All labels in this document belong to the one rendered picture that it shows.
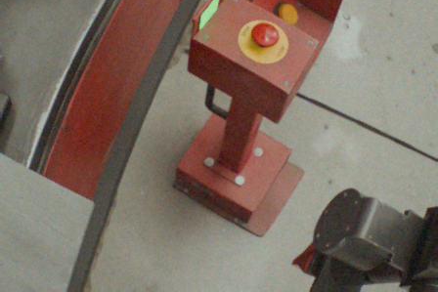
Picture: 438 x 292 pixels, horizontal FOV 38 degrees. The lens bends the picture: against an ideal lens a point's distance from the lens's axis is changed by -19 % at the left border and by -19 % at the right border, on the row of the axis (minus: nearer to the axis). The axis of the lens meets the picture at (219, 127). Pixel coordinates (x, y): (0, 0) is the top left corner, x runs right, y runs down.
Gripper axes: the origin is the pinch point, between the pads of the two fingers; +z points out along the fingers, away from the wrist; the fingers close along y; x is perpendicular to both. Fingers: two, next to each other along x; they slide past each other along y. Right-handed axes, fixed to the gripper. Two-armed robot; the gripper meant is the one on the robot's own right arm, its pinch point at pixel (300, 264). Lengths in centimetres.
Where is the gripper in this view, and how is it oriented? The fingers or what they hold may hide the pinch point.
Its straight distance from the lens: 76.0
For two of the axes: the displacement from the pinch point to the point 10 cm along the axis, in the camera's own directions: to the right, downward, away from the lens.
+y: -3.7, 8.6, -3.5
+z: -4.8, 1.4, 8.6
